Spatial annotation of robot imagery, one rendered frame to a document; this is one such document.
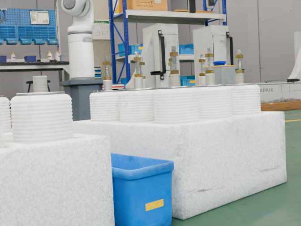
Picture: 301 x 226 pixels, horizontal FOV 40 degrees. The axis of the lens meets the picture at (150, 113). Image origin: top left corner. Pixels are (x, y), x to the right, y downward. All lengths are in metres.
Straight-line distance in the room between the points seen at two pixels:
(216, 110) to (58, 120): 0.40
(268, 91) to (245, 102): 3.02
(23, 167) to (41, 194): 0.05
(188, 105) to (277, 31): 7.02
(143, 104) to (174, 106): 0.11
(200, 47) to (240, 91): 2.88
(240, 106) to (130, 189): 0.42
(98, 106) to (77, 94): 0.51
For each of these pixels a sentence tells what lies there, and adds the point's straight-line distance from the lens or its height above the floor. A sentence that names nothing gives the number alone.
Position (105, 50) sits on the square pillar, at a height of 1.01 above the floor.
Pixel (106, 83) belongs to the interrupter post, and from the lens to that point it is 1.05.
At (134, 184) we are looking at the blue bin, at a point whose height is 0.10.
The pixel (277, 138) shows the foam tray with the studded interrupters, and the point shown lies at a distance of 1.06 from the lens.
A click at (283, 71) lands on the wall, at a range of 7.70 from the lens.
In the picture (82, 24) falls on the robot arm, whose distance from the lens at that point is 1.58.
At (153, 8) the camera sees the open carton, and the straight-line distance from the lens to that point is 6.52.
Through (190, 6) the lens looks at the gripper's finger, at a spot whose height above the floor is 0.47.
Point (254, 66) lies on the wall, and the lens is 8.26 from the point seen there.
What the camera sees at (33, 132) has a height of 0.20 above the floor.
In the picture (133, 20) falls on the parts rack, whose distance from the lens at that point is 6.89.
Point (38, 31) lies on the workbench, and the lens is 7.17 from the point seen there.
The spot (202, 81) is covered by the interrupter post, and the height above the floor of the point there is 0.27.
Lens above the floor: 0.25
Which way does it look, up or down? 3 degrees down
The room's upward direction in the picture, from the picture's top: 3 degrees counter-clockwise
